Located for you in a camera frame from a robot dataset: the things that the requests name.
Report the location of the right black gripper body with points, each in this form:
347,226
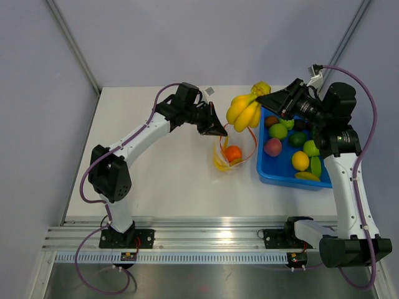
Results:
310,109

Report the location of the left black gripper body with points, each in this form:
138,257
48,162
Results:
197,116

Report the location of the clear zip top bag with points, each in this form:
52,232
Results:
248,144

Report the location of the orange tomato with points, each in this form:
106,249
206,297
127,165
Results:
233,153

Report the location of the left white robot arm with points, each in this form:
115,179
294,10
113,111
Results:
109,174

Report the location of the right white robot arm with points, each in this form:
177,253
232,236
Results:
357,241

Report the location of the brown kiwi fruit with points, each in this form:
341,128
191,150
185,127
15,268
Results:
270,121

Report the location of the green apple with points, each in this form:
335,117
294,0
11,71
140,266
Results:
289,124

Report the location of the dark purple fruit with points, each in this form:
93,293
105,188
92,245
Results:
300,125

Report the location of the dark green avocado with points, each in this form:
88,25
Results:
297,139

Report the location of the pink peach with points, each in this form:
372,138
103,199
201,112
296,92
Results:
273,147

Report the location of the green halved fruit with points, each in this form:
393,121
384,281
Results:
315,166

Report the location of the yellow lemon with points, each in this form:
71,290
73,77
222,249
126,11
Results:
300,161

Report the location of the blue plastic bin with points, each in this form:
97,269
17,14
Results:
279,170

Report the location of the yellow green starfruit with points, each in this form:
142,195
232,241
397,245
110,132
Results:
307,176

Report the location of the right small circuit board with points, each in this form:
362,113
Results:
297,259

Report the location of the small circuit board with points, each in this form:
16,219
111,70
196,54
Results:
297,259
128,256

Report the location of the left small circuit board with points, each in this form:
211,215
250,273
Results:
128,256

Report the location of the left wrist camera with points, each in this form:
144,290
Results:
209,91

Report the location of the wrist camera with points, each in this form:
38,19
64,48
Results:
209,91
316,76

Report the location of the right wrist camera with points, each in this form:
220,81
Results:
316,76

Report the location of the aluminium mounting rail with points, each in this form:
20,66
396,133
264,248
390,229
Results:
181,234

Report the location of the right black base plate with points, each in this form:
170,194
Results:
276,239

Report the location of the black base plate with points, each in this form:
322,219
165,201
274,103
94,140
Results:
276,239
133,238

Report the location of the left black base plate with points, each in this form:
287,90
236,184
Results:
133,238

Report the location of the left aluminium frame post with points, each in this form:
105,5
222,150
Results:
73,45

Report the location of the white slotted cable duct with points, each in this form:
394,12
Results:
263,258

